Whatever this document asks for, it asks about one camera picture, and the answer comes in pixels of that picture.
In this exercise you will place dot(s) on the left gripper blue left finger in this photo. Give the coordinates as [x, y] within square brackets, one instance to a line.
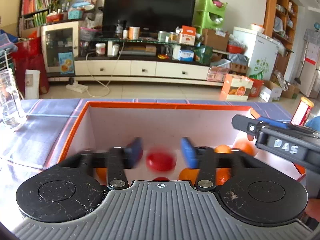
[119, 159]

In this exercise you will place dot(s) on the plaid blue bed sheet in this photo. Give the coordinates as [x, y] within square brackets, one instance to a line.
[30, 149]

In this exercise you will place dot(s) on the wooden shelf unit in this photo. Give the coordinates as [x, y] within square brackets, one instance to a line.
[280, 24]

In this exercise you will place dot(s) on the person left hand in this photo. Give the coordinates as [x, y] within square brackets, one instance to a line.
[313, 209]

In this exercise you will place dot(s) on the orange cardboard box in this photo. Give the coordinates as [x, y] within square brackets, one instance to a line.
[100, 125]

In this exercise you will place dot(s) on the red cylindrical can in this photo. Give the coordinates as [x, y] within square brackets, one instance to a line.
[302, 112]

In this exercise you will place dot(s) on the black flat screen television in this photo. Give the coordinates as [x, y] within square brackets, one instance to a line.
[151, 16]

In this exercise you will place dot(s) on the white power strip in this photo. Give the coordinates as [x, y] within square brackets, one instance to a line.
[77, 87]

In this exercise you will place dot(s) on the green stacked storage bins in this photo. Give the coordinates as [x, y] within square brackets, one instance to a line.
[209, 14]

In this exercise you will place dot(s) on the yellow orange back right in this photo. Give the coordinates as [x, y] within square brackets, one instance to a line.
[245, 146]

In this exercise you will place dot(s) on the white tv stand with drawers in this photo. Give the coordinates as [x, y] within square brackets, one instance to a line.
[127, 68]

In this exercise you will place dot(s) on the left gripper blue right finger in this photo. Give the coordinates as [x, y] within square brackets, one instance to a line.
[203, 159]

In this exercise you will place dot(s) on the tangerine left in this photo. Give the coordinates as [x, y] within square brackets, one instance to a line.
[102, 174]

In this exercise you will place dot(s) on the red tomato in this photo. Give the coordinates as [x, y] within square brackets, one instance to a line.
[161, 159]
[161, 179]

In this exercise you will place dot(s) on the yellow orange back left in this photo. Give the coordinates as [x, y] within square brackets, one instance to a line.
[225, 149]

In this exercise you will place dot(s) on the orange white gift box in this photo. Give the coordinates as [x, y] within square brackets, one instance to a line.
[236, 88]

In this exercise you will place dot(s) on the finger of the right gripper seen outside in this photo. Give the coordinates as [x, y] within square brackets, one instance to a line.
[274, 123]

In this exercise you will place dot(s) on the glass mug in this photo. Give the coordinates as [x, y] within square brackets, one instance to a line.
[12, 113]

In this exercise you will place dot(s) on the white glass door cabinet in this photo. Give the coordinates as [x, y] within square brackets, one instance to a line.
[60, 46]

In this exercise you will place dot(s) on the dark bookshelf with books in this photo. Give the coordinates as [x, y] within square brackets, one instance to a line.
[32, 14]

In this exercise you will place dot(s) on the yellow orange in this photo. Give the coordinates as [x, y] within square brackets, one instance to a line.
[225, 149]
[245, 146]

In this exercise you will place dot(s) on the brown cardboard box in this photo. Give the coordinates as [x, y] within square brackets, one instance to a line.
[218, 40]

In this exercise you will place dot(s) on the large orange centre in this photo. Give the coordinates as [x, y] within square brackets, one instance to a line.
[222, 175]

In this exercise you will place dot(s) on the tangerine right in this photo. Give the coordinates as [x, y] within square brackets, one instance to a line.
[189, 174]

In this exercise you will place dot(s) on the tangerine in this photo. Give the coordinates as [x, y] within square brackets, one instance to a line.
[102, 174]
[189, 174]

